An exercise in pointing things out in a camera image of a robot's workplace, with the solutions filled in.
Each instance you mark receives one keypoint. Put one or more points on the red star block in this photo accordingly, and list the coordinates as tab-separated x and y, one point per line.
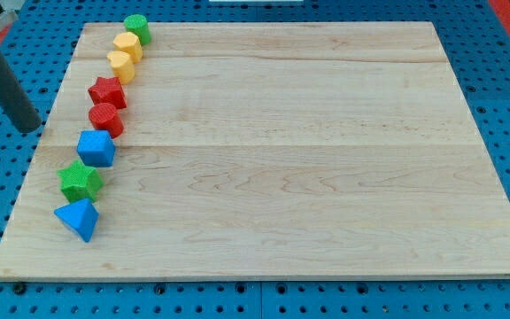
108	90

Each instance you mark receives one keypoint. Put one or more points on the green star block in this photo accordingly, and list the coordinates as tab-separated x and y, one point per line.
79	181

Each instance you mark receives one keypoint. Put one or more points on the light wooden board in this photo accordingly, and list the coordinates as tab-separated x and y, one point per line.
270	151

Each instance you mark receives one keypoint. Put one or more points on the red cylinder block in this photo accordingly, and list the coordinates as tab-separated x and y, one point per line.
104	116

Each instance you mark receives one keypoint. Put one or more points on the blue cube block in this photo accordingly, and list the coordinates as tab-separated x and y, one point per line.
96	148

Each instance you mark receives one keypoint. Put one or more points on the yellow heart block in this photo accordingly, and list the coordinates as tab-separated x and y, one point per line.
122	66

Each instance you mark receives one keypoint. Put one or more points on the yellow hexagon block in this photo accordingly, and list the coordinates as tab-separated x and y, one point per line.
130	43

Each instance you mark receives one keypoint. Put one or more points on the green cylinder block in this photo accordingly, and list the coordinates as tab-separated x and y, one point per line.
138	25

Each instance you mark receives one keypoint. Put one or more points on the blue triangle block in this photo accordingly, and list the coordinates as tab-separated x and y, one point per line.
80	217

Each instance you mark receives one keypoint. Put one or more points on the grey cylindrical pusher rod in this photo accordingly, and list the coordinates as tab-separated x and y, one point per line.
15	102

